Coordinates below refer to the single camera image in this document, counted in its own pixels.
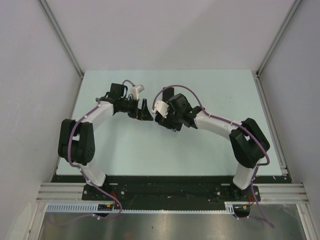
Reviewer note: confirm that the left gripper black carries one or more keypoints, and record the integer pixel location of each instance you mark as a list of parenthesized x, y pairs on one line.
[(142, 114)]

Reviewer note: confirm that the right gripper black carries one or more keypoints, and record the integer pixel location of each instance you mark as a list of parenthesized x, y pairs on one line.
[(165, 122)]

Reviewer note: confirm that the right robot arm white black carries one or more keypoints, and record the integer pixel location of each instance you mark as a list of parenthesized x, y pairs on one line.
[(249, 144)]

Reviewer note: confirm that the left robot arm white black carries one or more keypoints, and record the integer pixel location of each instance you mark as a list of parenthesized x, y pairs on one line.
[(77, 141)]

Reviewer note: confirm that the phone in beige case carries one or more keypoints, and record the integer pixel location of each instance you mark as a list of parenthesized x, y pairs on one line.
[(167, 94)]

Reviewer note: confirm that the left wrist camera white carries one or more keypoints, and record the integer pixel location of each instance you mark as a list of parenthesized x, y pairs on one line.
[(136, 90)]

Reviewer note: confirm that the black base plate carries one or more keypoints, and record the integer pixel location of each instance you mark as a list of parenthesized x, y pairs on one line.
[(168, 191)]

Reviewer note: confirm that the grey slotted cable duct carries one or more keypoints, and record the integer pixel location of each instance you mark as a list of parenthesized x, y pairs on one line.
[(106, 208)]

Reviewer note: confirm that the front aluminium rail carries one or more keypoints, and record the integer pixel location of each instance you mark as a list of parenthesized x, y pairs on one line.
[(60, 191)]

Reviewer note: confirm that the aluminium rail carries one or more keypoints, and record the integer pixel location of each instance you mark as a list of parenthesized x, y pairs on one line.
[(60, 191), (303, 212)]

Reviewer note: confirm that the left aluminium frame post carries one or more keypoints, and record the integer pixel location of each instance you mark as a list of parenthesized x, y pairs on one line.
[(52, 20)]

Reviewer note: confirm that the aluminium frame post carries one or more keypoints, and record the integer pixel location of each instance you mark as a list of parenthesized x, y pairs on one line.
[(52, 20), (294, 8)]

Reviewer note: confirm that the right aluminium frame post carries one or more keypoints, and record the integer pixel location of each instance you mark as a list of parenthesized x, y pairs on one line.
[(294, 8)]

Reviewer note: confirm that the right side aluminium rail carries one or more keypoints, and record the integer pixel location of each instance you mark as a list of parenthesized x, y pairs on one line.
[(303, 212)]

